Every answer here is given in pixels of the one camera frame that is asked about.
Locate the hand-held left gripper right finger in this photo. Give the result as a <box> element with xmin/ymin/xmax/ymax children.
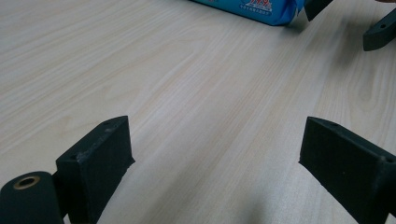
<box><xmin>298</xmin><ymin>116</ymin><xmax>396</xmax><ymax>224</ymax></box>

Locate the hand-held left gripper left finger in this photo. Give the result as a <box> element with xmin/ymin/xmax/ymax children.
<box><xmin>51</xmin><ymin>115</ymin><xmax>136</xmax><ymax>224</ymax></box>

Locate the blue wet wipes pack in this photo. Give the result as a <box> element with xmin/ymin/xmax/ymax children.
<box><xmin>190</xmin><ymin>0</ymin><xmax>307</xmax><ymax>27</ymax></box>

